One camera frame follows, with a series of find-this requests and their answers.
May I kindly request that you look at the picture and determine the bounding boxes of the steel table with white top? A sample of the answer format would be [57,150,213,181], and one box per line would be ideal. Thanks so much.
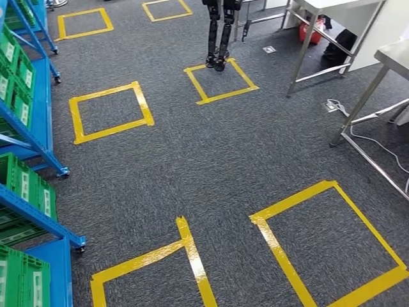
[285,0,384,99]

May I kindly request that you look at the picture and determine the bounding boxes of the blue metal shelf rack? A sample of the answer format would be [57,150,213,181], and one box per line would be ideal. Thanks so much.
[6,0,61,56]
[0,183,87,307]
[0,0,71,178]

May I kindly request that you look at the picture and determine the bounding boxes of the black humanoid robot legs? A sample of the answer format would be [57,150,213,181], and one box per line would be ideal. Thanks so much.
[201,0,244,73]

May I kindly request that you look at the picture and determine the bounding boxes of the black bag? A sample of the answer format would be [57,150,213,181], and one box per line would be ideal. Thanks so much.
[321,28,358,65]

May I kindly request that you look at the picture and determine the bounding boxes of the white floor socket box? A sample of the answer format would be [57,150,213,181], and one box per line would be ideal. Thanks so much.
[325,98,351,118]

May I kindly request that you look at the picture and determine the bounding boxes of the white power cable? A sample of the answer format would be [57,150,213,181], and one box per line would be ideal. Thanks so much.
[339,104,409,196]

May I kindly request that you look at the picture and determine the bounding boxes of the white cabinet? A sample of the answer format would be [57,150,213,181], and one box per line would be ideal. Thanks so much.
[345,0,409,73]

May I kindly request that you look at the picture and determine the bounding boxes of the red bag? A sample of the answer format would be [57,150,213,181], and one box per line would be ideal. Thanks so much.
[299,18,325,46]

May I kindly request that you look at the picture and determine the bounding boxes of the steel tube table frame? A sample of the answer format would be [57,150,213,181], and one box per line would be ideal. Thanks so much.
[233,0,291,43]

